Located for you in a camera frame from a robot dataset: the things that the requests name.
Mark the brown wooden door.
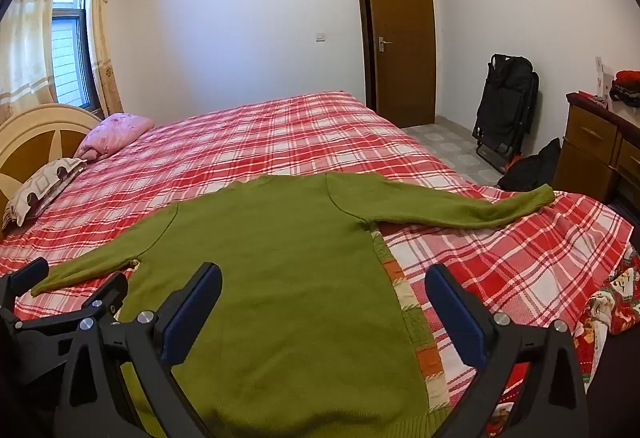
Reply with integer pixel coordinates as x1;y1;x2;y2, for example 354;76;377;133
353;0;437;129

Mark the white card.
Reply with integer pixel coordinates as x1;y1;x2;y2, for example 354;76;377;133
594;58;613;101

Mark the brown white patterned pillow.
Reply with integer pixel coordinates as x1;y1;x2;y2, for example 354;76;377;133
1;158;87;231

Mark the wooden bed headboard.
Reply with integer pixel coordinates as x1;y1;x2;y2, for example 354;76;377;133
0;104;103;221

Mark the red plaid blanket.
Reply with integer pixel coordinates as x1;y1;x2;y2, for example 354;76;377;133
0;91;635;438

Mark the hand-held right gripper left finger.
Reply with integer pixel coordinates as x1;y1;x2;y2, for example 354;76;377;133
55;262;223;438

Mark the window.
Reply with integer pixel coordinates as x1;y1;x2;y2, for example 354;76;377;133
50;0;98;113

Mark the wide beige floral curtain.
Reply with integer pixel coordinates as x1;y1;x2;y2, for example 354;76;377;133
0;0;66;126

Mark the wooden dresser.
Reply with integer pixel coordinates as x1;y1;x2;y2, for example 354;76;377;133
552;92;640;219

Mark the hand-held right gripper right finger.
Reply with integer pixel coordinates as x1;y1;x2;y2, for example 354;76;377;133
424;264;591;438

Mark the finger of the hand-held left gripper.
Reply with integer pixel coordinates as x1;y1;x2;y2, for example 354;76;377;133
0;257;50;315
14;270;130;335

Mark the green knit sweater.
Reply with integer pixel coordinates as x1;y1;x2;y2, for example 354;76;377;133
31;172;555;438

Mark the pile of red clothes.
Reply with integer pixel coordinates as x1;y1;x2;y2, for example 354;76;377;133
609;70;640;108

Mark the pink pillow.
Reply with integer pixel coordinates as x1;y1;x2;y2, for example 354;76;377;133
74;113;155;163

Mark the black bag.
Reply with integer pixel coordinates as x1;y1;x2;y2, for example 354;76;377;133
497;138;562;193

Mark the red printed quilt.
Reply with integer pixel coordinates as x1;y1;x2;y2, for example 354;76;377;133
487;245;640;436

